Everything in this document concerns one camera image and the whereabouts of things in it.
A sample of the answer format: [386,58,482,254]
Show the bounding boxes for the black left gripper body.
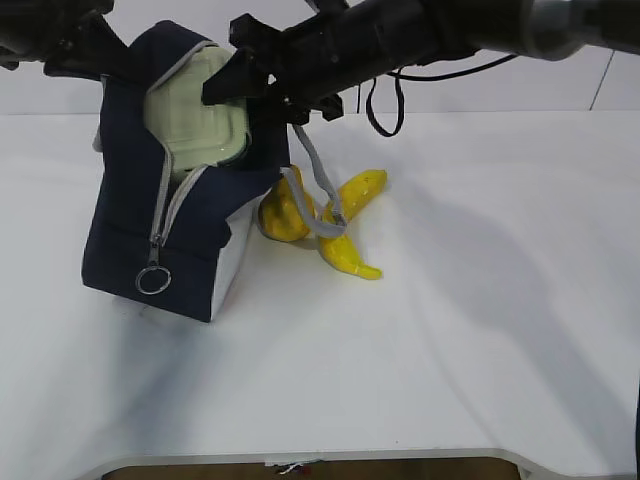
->
[1,0,108,70]

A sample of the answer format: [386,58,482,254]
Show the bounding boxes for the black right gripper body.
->
[229,1,425,109]

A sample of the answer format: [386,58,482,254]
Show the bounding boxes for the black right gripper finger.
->
[201,48,273,105]

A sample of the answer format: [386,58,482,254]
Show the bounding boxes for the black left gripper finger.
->
[43,17,131,81]

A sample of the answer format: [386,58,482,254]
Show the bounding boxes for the green lidded glass container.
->
[144,42,250,181]

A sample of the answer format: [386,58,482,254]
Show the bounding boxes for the yellow banana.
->
[318,169,388,280]

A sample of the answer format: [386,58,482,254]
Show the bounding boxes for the yellow pear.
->
[256,175,311,243]

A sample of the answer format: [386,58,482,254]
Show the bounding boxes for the navy blue lunch bag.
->
[81,20,347,325]

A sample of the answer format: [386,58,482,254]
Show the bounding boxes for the white tag under table edge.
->
[264,459,323,476]

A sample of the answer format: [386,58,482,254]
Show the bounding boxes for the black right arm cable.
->
[357,52,519,138]

